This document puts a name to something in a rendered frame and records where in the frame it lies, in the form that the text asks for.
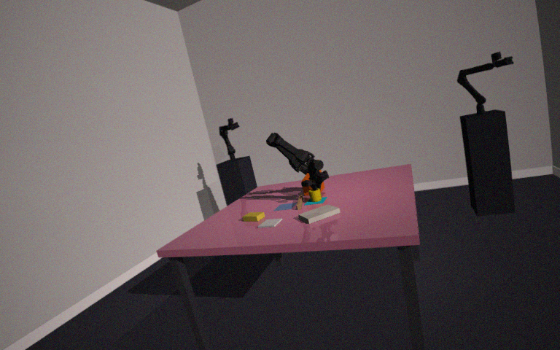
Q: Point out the yellow rectangular block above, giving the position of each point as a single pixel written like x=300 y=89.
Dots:
x=253 y=216

